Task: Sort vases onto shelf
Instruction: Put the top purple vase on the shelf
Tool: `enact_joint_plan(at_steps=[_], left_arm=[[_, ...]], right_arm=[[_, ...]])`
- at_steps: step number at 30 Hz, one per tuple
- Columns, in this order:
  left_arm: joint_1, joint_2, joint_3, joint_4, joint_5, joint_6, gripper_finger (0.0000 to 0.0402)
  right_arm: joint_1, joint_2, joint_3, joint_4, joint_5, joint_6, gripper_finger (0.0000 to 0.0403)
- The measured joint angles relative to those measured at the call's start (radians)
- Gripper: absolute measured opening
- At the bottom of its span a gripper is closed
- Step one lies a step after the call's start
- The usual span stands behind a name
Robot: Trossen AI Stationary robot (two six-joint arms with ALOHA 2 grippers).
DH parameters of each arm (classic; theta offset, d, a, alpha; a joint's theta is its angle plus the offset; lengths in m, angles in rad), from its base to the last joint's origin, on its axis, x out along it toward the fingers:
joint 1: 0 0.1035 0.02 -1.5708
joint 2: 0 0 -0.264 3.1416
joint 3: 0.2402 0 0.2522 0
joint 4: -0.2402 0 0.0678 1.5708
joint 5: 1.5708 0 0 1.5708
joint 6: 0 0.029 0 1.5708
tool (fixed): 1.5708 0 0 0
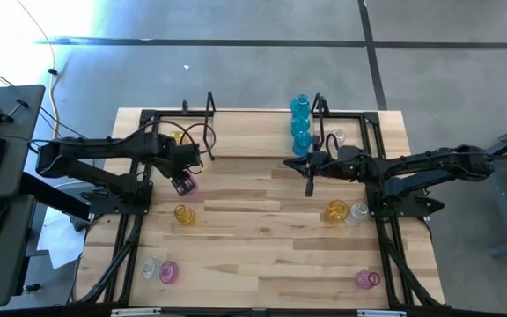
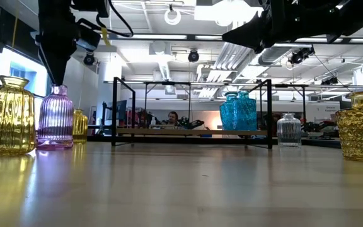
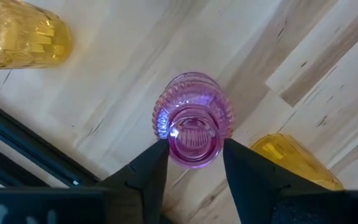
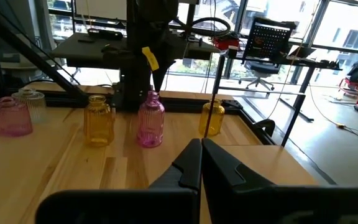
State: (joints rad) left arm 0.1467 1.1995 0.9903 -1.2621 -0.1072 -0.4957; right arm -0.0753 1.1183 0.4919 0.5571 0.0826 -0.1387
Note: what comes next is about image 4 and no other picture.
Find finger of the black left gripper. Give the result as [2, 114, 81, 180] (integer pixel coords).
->
[153, 58, 177, 93]
[132, 63, 154, 91]

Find black office chair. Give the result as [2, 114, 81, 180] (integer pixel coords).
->
[238, 60, 281, 91]

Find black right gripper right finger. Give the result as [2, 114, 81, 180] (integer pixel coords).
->
[201, 138, 358, 224]

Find clear squat glass vase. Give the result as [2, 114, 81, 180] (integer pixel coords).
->
[11, 87, 48, 124]

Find red box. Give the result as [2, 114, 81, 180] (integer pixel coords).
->
[213, 34, 241, 50]

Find black background table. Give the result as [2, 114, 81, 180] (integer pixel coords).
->
[219, 46, 344, 94]

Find pink tall ribbed glass vase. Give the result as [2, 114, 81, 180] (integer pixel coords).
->
[135, 90, 166, 149]

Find dark grey desk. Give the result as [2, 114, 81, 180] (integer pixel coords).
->
[50, 30, 222, 70]

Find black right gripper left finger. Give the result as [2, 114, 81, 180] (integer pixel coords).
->
[35, 138, 203, 224]

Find pink squat glass vase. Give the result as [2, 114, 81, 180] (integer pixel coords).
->
[0, 96, 34, 138]

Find yellow ribbed glass vase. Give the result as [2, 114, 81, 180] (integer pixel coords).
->
[83, 95, 116, 147]
[198, 98, 226, 137]

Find yellow extension cable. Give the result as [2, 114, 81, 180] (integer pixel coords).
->
[308, 82, 347, 130]

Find black frame clamp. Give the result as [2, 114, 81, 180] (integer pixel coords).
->
[252, 118, 277, 138]

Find black aluminium table frame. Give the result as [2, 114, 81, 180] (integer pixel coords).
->
[0, 0, 276, 147]

